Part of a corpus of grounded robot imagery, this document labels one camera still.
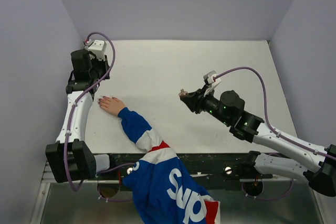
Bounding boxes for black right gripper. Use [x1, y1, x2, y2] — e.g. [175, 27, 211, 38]
[181, 84, 231, 125]

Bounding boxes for glitter nail polish bottle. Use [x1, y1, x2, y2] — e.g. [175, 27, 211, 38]
[178, 89, 188, 99]

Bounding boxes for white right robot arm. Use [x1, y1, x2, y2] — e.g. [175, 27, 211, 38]
[179, 88, 335, 197]

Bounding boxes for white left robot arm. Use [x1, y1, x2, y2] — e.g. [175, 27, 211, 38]
[45, 49, 117, 183]

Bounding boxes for mannequin hand painted nails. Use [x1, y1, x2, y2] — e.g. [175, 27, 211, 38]
[98, 96, 126, 116]

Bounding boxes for blue white red sleeve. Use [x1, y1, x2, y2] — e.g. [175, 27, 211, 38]
[118, 108, 221, 223]

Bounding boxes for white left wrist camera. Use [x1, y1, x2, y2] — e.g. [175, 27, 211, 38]
[86, 39, 107, 61]

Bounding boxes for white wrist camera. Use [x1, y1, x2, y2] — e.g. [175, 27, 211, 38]
[86, 39, 107, 61]
[203, 70, 221, 97]

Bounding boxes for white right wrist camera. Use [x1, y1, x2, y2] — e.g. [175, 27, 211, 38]
[203, 70, 221, 97]

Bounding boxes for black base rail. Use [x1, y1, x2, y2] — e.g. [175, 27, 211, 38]
[86, 152, 276, 190]

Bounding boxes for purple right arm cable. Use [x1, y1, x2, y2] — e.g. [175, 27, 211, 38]
[215, 66, 336, 156]

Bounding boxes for aluminium extrusion bracket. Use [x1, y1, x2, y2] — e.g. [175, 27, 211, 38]
[41, 162, 57, 183]

